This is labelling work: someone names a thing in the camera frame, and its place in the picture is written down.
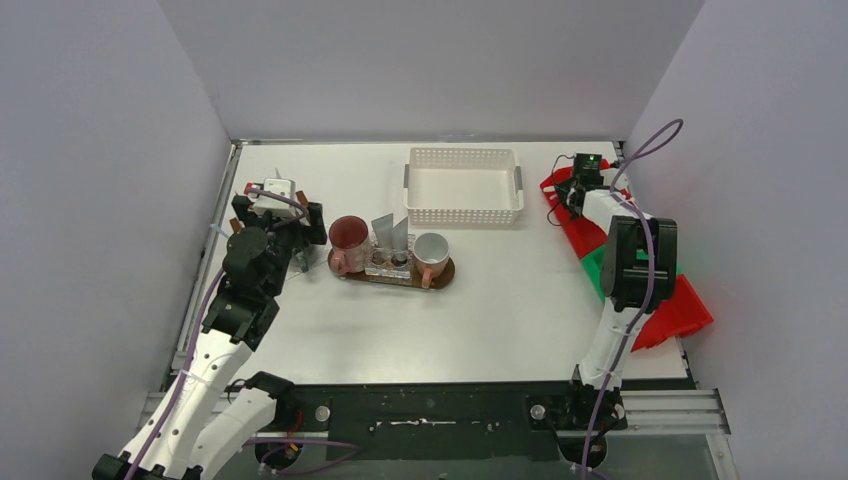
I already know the light blue toothbrush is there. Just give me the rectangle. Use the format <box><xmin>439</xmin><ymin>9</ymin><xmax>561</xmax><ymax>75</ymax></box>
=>
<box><xmin>209</xmin><ymin>224</ymin><xmax>230</xmax><ymax>239</ymax></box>

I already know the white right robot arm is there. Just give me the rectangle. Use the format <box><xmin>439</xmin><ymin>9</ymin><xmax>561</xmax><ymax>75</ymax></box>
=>
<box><xmin>555</xmin><ymin>153</ymin><xmax>678</xmax><ymax>392</ymax></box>

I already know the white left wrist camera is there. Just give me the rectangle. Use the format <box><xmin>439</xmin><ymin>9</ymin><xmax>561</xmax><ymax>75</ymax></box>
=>
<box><xmin>247</xmin><ymin>178</ymin><xmax>301</xmax><ymax>219</ymax></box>

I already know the black capped toothpaste tube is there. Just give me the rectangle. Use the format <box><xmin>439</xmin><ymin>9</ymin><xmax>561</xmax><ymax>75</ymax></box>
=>
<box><xmin>392</xmin><ymin>217</ymin><xmax>408</xmax><ymax>264</ymax></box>

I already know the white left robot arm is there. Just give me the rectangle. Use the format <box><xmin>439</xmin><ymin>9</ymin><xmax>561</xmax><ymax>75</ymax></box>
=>
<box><xmin>92</xmin><ymin>188</ymin><xmax>328</xmax><ymax>479</ymax></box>

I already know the red plastic organizer tray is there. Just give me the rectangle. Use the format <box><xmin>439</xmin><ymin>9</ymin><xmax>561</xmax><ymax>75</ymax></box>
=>
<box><xmin>540</xmin><ymin>167</ymin><xmax>713</xmax><ymax>351</ymax></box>

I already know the brown oval wooden tray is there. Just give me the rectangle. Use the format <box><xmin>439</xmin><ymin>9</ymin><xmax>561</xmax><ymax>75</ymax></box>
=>
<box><xmin>337</xmin><ymin>258</ymin><xmax>456</xmax><ymax>291</ymax></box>

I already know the white perforated plastic basket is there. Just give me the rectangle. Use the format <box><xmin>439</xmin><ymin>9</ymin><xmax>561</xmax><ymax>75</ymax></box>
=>
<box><xmin>403</xmin><ymin>147</ymin><xmax>524</xmax><ymax>228</ymax></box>

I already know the pink ghost pattern mug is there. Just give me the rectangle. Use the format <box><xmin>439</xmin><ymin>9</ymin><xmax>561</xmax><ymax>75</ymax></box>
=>
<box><xmin>328</xmin><ymin>215</ymin><xmax>369</xmax><ymax>275</ymax></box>

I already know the orange capped toothpaste tube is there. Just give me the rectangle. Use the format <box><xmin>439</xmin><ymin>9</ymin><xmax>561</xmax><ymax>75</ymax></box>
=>
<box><xmin>371</xmin><ymin>213</ymin><xmax>394</xmax><ymax>251</ymax></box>

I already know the wooden acrylic toothbrush holder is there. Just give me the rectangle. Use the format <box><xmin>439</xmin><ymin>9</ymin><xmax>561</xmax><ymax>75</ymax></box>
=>
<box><xmin>229</xmin><ymin>183</ymin><xmax>309</xmax><ymax>234</ymax></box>

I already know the clear acrylic toothbrush holder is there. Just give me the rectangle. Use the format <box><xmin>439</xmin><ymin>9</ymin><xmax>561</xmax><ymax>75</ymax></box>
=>
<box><xmin>364</xmin><ymin>233</ymin><xmax>416</xmax><ymax>279</ymax></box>

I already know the green plastic tray insert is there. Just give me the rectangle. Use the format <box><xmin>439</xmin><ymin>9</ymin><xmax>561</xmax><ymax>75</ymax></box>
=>
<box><xmin>581</xmin><ymin>245</ymin><xmax>682</xmax><ymax>303</ymax></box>

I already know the orange-pink mug white inside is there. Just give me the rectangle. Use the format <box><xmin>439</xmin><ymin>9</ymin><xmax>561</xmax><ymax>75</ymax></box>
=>
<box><xmin>413</xmin><ymin>232</ymin><xmax>450</xmax><ymax>289</ymax></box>

